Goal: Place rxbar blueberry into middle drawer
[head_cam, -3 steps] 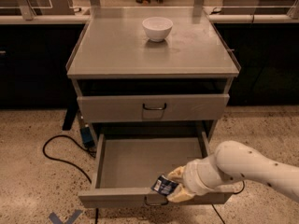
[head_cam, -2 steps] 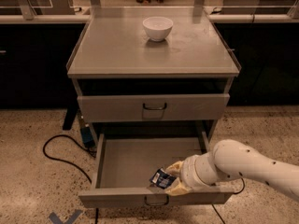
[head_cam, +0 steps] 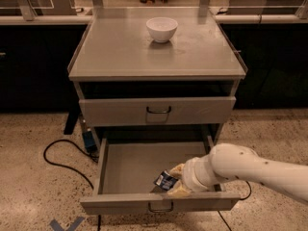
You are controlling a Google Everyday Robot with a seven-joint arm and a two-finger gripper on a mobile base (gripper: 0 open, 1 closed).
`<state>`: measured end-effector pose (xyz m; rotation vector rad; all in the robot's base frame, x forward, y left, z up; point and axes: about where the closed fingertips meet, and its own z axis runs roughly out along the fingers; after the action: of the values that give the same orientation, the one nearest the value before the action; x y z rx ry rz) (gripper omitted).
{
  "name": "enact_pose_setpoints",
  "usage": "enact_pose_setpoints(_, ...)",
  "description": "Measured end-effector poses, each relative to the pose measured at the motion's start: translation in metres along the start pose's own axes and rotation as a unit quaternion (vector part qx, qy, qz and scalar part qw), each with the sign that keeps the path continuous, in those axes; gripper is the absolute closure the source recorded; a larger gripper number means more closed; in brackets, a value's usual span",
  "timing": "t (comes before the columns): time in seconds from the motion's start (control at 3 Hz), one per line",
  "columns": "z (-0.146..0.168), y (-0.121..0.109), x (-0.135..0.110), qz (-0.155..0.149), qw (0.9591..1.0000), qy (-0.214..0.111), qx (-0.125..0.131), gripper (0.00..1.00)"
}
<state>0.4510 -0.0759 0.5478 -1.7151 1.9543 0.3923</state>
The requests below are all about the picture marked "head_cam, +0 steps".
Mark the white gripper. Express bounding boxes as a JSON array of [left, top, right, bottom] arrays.
[[167, 156, 216, 197]]

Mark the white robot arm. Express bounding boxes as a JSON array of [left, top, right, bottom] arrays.
[[167, 143, 308, 204]]

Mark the open grey middle drawer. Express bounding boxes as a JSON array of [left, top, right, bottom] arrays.
[[81, 139, 240, 215]]

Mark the upper grey drawer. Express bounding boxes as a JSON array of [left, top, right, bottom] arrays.
[[79, 96, 236, 126]]

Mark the grey metal drawer cabinet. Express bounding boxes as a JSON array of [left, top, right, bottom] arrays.
[[69, 7, 245, 141]]

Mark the blue power adapter box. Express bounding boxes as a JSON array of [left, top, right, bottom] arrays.
[[82, 131, 97, 153]]

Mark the white ceramic bowl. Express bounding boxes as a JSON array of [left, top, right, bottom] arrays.
[[146, 17, 178, 43]]

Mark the black cable right floor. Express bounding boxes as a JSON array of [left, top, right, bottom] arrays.
[[218, 180, 253, 231]]

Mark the black floor cable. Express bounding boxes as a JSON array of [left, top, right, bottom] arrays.
[[42, 139, 100, 191]]

